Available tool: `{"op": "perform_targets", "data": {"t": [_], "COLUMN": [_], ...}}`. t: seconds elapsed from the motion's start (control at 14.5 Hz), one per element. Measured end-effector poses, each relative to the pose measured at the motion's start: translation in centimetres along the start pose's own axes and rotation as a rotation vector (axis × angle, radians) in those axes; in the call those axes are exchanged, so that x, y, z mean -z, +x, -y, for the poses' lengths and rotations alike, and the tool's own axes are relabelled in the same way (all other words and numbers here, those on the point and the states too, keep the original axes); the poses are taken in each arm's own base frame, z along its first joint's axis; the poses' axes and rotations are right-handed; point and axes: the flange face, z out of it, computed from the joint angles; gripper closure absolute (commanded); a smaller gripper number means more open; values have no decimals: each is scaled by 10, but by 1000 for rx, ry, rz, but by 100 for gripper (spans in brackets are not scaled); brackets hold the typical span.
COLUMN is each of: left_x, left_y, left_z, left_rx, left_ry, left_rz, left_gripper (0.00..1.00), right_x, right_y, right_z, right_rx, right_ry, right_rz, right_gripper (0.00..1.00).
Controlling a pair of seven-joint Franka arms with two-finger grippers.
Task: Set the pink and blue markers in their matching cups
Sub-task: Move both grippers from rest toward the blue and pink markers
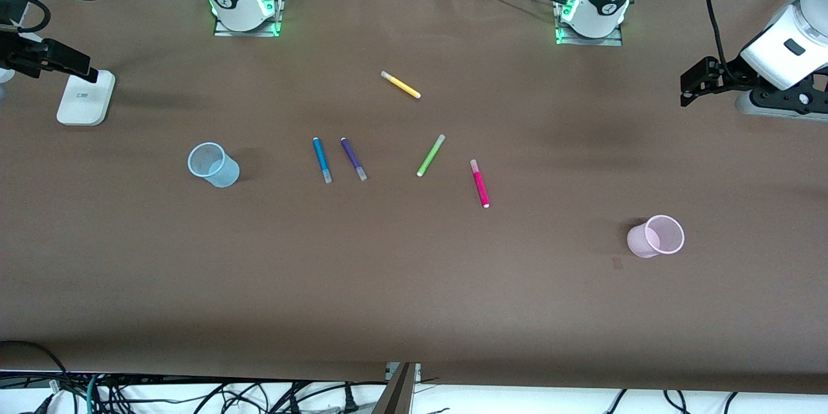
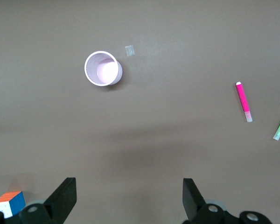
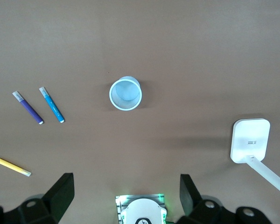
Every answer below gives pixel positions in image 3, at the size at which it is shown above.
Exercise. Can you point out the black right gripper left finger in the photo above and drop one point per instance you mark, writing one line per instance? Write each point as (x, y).
(49, 205)

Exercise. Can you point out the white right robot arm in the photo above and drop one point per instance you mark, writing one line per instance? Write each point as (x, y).
(142, 210)

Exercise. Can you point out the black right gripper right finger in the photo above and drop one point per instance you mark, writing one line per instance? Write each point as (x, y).
(200, 210)

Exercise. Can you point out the yellow marker with clear cap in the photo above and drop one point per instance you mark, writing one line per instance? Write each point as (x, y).
(11, 166)

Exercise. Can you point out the blue marker with clear cap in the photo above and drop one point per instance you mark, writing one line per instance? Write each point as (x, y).
(52, 106)

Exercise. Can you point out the purple marker with clear cap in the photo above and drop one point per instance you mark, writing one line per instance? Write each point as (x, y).
(29, 109)

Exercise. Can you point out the brown paper table cover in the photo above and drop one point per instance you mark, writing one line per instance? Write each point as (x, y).
(177, 46)

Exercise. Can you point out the translucent blue plastic cup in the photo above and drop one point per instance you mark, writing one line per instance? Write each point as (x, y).
(126, 95)

